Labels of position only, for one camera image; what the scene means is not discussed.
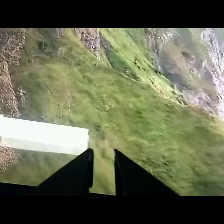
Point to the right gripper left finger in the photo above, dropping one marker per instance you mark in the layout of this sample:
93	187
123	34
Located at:
73	176

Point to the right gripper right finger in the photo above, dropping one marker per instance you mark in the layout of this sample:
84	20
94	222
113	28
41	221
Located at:
136	180

